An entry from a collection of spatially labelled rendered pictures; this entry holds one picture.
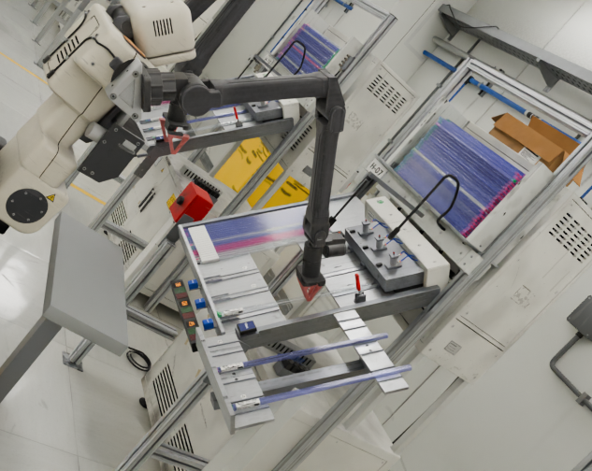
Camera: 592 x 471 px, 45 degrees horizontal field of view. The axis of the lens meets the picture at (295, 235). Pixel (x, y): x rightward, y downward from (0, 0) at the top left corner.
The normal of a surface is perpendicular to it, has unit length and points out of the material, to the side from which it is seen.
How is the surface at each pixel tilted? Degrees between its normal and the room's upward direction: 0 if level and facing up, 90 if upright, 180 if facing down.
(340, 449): 90
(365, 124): 90
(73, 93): 90
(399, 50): 90
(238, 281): 45
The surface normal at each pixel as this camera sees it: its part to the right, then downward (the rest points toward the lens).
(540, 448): -0.68, -0.48
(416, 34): 0.32, 0.49
